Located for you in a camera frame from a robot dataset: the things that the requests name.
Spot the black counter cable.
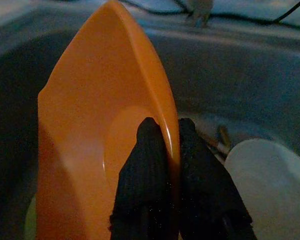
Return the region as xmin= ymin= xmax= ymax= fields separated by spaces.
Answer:
xmin=122 ymin=0 xmax=300 ymax=26

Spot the orange bowl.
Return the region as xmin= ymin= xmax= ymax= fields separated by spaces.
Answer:
xmin=35 ymin=0 xmax=181 ymax=240

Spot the stainless steel sink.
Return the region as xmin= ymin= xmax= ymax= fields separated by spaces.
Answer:
xmin=0 ymin=0 xmax=300 ymax=240

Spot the silver faucet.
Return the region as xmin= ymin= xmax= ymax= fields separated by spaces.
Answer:
xmin=184 ymin=0 xmax=214 ymax=28

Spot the brown chopstick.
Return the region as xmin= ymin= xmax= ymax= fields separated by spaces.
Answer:
xmin=202 ymin=124 xmax=231 ymax=160

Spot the green plate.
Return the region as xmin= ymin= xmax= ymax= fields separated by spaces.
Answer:
xmin=24 ymin=194 xmax=39 ymax=240

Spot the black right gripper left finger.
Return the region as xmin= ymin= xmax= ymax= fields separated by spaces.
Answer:
xmin=109 ymin=116 xmax=179 ymax=240

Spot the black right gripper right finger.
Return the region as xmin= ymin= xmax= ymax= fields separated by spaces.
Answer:
xmin=177 ymin=117 xmax=259 ymax=240

